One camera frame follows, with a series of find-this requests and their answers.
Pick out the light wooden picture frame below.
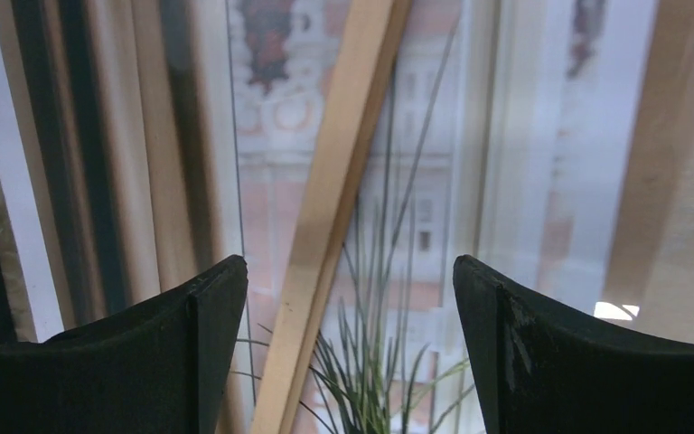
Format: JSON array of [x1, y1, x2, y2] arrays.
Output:
[[250, 1, 411, 434]]

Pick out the plant window photo print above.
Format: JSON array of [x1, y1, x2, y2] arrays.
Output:
[[0, 1, 694, 433]]

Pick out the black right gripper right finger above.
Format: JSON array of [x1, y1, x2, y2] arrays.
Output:
[[453, 255, 694, 433]]

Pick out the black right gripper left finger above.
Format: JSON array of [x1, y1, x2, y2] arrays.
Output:
[[0, 255, 248, 433]]

